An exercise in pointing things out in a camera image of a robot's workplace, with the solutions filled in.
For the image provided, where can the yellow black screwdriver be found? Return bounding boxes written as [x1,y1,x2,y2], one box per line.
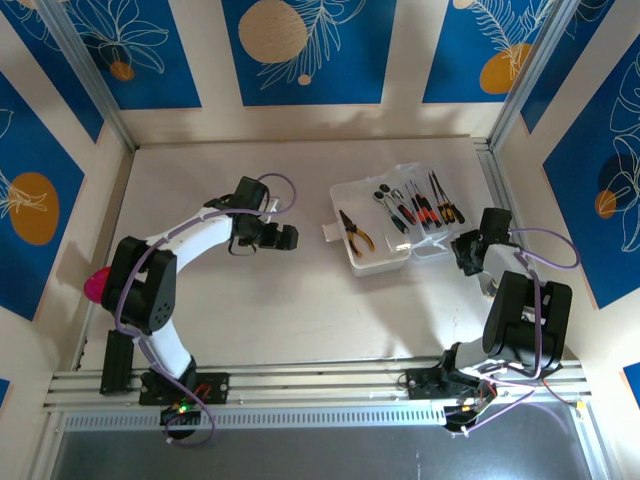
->
[427,169,451,225]
[433,172,466,225]

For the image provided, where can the long black orange screwdriver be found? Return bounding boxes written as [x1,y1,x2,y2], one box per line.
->
[422,189,440,230]

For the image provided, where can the orange handled screwdriver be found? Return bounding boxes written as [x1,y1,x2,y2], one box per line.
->
[407,179,424,226]

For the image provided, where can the red handled ratchet wrench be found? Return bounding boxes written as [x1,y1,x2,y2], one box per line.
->
[380,183,416,225]

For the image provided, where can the yellow handled pliers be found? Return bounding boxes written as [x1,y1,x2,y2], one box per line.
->
[338,208,376,259]

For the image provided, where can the green black handled ratchet wrench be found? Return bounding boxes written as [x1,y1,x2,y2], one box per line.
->
[370,188,407,234]

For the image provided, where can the clear plastic tool box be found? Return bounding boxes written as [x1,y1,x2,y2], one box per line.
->
[319,162,466,278]

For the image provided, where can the pink plastic cup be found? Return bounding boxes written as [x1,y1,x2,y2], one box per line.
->
[83,267,112,304]

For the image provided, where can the black rectangular block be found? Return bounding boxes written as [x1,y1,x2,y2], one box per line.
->
[99,329,135,397]

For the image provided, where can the left black controller box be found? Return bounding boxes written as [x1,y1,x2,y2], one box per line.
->
[159,402,204,426]

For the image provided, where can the aluminium side rail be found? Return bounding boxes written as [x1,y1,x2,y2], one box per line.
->
[474,139,594,416]

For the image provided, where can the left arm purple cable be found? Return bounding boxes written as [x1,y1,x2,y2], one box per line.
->
[112,172,300,449]

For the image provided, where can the blue floral wall panel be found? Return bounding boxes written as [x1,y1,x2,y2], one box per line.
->
[64,0,204,111]
[222,0,399,107]
[0,72,86,321]
[422,0,556,105]
[542,34,640,311]

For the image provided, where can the right controller with wires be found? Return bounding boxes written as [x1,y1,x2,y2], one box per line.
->
[444,377,501,439]

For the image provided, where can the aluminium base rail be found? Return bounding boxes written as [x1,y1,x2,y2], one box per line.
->
[42,355,594,414]

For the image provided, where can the aluminium frame post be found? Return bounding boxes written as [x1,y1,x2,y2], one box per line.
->
[487,0,576,151]
[37,0,139,151]

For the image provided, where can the slotted grey cable duct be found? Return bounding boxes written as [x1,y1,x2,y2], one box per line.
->
[62,405,449,431]

